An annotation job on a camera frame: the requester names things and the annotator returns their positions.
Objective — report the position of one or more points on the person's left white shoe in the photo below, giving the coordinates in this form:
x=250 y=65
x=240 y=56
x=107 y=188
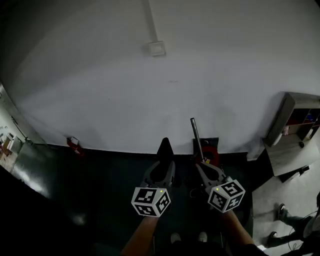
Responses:
x=175 y=237

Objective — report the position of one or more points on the grey wooden shelf cabinet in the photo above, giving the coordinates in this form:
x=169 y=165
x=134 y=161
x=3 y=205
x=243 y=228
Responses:
x=285 y=152

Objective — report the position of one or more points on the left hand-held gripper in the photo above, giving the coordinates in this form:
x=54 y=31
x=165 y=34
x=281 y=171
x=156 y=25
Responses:
x=150 y=201

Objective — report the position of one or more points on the person's right white shoe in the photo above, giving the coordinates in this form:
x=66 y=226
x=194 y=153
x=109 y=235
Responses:
x=202 y=236

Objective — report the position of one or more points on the red canister vacuum cleaner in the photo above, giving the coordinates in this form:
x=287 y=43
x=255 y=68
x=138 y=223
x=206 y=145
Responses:
x=210 y=153

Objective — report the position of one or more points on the person's black trousers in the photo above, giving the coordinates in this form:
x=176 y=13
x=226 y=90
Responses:
x=187 y=250

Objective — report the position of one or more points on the person's right forearm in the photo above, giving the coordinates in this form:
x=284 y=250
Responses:
x=237 y=230

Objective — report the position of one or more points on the white wall switch box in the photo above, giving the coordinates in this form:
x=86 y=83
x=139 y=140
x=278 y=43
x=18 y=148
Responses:
x=156 y=48

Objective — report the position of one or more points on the black flat board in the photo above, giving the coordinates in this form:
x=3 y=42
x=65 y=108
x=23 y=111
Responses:
x=212 y=141

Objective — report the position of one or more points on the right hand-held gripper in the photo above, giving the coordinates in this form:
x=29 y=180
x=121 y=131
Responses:
x=225 y=196

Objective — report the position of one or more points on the white storage rack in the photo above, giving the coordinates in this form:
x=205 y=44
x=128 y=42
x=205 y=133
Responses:
x=10 y=145

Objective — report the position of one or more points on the small pink object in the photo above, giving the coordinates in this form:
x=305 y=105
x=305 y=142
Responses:
x=285 y=130

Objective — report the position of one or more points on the person's white shoe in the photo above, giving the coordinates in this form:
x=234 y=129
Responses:
x=202 y=236
x=175 y=237

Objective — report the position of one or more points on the red fire extinguisher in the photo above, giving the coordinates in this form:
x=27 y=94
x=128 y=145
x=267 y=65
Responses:
x=75 y=146

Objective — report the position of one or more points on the person's left forearm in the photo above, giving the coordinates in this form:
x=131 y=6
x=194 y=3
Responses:
x=140 y=237

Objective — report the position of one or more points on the metal rod handle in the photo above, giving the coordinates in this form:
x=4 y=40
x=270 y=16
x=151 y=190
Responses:
x=196 y=135

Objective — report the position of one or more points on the small black mouse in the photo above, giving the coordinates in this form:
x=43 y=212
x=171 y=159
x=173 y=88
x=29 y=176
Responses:
x=301 y=144

